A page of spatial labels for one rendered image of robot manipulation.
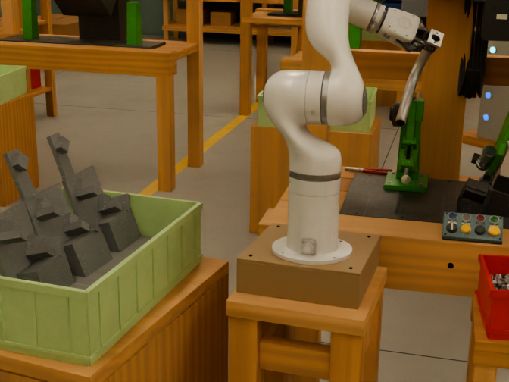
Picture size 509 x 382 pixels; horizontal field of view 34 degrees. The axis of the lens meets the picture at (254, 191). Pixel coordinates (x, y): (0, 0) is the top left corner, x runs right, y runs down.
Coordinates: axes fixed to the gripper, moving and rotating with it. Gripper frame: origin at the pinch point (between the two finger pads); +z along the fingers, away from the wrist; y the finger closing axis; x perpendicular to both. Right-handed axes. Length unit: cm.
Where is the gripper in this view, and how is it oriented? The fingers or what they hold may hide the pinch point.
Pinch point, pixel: (430, 42)
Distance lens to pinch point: 250.6
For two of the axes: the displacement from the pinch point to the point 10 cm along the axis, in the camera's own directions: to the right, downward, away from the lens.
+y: 3.2, -7.8, 5.4
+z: 9.2, 3.9, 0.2
